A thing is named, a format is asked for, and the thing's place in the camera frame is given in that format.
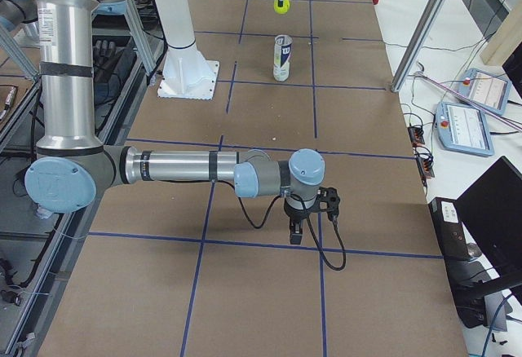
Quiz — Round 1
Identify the yellow tennis ball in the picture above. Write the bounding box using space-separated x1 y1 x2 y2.
273 0 290 15

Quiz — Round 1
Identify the clear tennis ball can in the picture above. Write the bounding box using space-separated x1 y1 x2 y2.
272 34 293 82

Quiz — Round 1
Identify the orange circuit board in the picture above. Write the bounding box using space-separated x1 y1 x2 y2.
407 126 425 146
415 153 435 179

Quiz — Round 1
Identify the black desktop box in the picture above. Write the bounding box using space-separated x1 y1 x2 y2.
429 197 482 262

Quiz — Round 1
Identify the near teach pendant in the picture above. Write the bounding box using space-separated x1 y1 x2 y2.
436 102 494 157

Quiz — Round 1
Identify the teach pendant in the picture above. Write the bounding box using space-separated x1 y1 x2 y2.
458 68 512 115
436 102 494 157

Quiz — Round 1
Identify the black computer monitor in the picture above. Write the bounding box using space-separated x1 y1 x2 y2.
455 156 521 275

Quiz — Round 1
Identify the wooden beam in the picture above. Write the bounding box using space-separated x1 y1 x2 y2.
480 0 521 66

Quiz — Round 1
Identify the far teach pendant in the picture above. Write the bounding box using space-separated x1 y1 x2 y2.
458 68 512 115

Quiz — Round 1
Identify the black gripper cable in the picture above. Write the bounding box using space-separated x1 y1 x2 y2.
234 180 348 271

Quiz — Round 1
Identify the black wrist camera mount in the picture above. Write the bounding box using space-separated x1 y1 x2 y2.
316 187 341 223

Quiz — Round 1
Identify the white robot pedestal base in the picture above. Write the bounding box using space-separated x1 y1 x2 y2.
155 0 219 100

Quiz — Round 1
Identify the aluminium frame post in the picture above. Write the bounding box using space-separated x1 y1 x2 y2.
391 0 445 93

